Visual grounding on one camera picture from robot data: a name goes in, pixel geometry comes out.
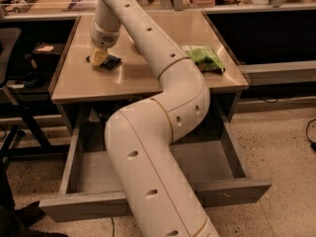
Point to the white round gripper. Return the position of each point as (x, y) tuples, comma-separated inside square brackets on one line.
[(103, 39)]

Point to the dark blue rxbar wrapper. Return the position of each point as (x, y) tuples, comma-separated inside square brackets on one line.
[(109, 63)]

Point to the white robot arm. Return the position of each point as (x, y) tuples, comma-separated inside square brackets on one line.
[(138, 137)]

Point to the grey cabinet with steel top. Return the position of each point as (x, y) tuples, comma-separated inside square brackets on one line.
[(76, 81)]

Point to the grey open drawer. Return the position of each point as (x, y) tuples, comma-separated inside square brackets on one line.
[(208, 157)]

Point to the black box with label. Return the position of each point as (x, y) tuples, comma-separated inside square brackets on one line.
[(46, 48)]

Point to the green chip bag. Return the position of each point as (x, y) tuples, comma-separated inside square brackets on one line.
[(204, 58)]

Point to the black shoe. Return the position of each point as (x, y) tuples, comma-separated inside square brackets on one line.
[(30, 214)]

